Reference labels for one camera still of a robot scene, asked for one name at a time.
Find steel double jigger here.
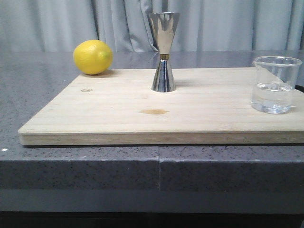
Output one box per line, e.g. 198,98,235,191
149,12,180,93

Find clear glass beaker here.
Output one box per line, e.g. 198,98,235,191
251,56,303,114

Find wooden cutting board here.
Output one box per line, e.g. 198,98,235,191
18,67,304,146

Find yellow lemon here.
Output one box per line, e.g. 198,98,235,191
73,39,113,75

